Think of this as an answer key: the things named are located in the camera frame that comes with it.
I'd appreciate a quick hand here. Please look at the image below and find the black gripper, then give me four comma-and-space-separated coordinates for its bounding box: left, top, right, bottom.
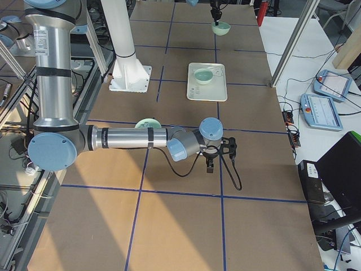
202, 151, 218, 173
210, 0, 222, 26

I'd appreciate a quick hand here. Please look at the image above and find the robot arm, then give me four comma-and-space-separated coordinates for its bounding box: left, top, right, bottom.
24, 1, 223, 171
186, 0, 222, 26

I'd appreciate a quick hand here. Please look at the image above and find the red fire extinguisher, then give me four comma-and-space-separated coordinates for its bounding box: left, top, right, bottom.
257, 0, 268, 27

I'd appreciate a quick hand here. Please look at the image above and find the green bowl on tray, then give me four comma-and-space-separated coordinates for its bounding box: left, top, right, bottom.
193, 68, 213, 85

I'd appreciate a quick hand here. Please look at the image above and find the pale green bear tray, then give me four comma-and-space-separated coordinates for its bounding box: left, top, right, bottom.
187, 63, 228, 102

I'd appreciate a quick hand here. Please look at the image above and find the green bowl with ice cubes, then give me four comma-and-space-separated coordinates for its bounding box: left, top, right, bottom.
135, 118, 162, 129

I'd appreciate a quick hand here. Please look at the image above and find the black box device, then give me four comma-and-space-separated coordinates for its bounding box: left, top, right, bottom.
298, 160, 325, 205

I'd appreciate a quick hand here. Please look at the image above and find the near blue teach pendant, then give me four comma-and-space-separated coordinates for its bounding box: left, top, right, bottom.
300, 94, 343, 131

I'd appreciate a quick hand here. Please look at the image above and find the blue teach pendant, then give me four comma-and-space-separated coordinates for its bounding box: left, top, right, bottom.
313, 69, 351, 102
300, 94, 343, 131

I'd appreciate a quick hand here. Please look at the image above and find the black computer monitor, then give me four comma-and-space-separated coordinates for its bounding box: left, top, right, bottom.
313, 131, 360, 235

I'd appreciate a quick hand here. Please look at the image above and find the far blue teach pendant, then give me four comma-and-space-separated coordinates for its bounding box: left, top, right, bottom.
313, 69, 351, 102

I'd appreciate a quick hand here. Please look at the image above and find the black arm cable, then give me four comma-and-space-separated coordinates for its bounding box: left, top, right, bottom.
162, 146, 243, 191

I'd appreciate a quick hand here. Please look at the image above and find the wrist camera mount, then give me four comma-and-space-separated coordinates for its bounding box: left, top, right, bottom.
219, 137, 237, 162

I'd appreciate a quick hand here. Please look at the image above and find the aluminium frame post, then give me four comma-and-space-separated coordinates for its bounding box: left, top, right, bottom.
270, 0, 320, 88

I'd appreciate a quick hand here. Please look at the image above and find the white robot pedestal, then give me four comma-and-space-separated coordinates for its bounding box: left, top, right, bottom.
101, 0, 152, 93

